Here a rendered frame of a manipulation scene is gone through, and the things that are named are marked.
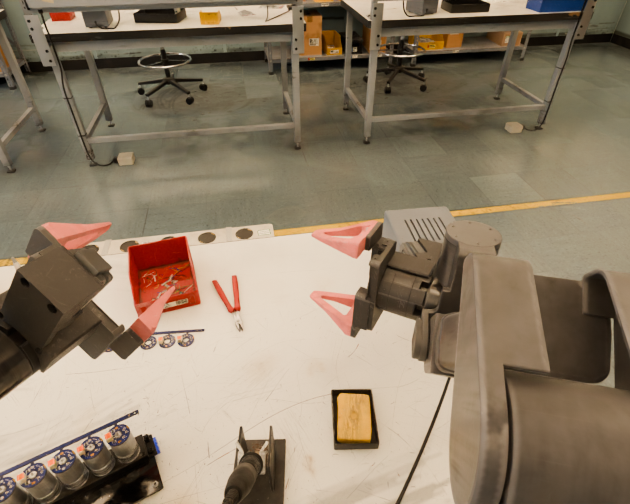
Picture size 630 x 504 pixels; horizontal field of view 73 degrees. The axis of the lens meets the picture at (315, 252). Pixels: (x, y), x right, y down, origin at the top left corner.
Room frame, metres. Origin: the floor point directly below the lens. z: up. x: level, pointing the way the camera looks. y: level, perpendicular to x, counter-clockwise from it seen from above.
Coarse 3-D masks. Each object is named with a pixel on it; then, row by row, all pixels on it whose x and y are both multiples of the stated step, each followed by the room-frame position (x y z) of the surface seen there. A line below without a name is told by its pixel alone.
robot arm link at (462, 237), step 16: (448, 224) 0.37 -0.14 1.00; (464, 224) 0.37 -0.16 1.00; (480, 224) 0.37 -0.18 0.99; (448, 240) 0.35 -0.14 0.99; (464, 240) 0.34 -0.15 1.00; (480, 240) 0.34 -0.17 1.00; (496, 240) 0.34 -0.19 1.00; (448, 256) 0.34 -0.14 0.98; (464, 256) 0.31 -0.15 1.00; (448, 272) 0.33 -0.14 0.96; (448, 288) 0.31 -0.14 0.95; (448, 304) 0.31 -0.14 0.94; (416, 320) 0.30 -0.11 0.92; (416, 336) 0.27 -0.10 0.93; (416, 352) 0.26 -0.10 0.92
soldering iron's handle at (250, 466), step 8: (248, 456) 0.19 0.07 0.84; (256, 456) 0.19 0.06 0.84; (240, 464) 0.17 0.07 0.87; (248, 464) 0.17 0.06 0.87; (256, 464) 0.18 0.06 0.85; (232, 472) 0.16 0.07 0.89; (240, 472) 0.15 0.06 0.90; (248, 472) 0.16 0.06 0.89; (256, 472) 0.17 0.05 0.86; (232, 480) 0.14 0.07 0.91; (240, 480) 0.14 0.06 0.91; (248, 480) 0.15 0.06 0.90; (232, 488) 0.13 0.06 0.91; (240, 488) 0.14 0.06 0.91; (248, 488) 0.14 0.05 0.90; (224, 496) 0.13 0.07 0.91; (232, 496) 0.12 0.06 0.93; (240, 496) 0.13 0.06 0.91
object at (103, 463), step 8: (88, 440) 0.22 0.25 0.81; (88, 448) 0.21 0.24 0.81; (104, 448) 0.22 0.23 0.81; (96, 456) 0.21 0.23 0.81; (104, 456) 0.21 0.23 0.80; (112, 456) 0.22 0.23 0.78; (88, 464) 0.20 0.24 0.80; (96, 464) 0.20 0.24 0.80; (104, 464) 0.21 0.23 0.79; (112, 464) 0.21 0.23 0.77; (96, 472) 0.20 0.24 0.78; (104, 472) 0.20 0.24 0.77
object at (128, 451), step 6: (120, 432) 0.23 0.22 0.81; (132, 438) 0.23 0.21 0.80; (126, 444) 0.22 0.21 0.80; (132, 444) 0.23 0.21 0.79; (114, 450) 0.22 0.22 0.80; (120, 450) 0.22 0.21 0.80; (126, 450) 0.22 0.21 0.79; (132, 450) 0.22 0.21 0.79; (138, 450) 0.23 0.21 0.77; (120, 456) 0.22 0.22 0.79; (126, 456) 0.22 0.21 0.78; (132, 456) 0.22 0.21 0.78; (126, 462) 0.22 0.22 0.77
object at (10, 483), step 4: (0, 480) 0.18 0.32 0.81; (4, 480) 0.18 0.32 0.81; (8, 480) 0.18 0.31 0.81; (12, 480) 0.18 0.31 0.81; (0, 484) 0.18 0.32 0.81; (4, 484) 0.18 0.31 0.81; (8, 484) 0.18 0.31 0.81; (12, 484) 0.18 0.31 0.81; (8, 488) 0.17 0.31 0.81; (12, 488) 0.17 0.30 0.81; (4, 492) 0.17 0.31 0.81; (8, 492) 0.17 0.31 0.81; (12, 492) 0.17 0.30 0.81; (0, 496) 0.17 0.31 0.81; (4, 496) 0.17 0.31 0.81; (8, 496) 0.17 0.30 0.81; (0, 500) 0.16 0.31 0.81; (4, 500) 0.16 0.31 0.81
